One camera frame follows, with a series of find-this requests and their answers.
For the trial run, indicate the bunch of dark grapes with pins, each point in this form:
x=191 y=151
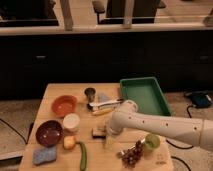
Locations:
x=131 y=156

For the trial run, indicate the blue device on floor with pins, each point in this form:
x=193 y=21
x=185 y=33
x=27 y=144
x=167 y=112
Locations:
x=199 y=99

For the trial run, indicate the blue sponge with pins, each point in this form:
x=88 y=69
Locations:
x=44 y=155

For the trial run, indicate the dark maroon bowl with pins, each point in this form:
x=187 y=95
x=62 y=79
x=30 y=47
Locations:
x=49 y=133

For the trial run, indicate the dark metal cup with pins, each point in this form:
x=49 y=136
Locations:
x=90 y=94

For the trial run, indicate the grey folded cloth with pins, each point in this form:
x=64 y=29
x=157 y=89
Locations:
x=103 y=97

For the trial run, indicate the black office chair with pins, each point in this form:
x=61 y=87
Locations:
x=127 y=11

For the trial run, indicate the white handled utensil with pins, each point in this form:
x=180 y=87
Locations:
x=101 y=105

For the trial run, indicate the green chili pepper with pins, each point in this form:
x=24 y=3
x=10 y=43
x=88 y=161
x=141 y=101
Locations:
x=83 y=161

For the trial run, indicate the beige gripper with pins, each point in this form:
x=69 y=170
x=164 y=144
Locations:
x=109 y=140

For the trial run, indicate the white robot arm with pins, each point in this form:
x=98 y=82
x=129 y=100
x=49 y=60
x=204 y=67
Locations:
x=196 y=132

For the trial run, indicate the green apple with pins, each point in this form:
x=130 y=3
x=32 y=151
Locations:
x=152 y=142

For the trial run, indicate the green plastic tray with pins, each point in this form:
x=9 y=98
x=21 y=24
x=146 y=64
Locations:
x=147 y=94

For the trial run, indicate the yellow onion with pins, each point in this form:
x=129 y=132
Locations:
x=69 y=142

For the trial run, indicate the white lidded jar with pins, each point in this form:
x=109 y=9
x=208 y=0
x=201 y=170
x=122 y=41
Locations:
x=71 y=122

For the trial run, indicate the orange-red bowl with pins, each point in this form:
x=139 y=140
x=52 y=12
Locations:
x=64 y=105

